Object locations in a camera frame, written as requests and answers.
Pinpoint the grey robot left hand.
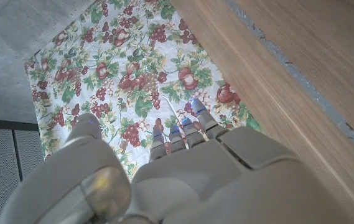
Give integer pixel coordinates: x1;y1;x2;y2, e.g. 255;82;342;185
0;98;354;224

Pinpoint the floral fruit print backdrop cloth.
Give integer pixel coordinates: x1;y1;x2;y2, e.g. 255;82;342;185
24;0;263;181

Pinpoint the grey tape outline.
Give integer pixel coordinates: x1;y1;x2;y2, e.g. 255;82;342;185
223;0;354;164

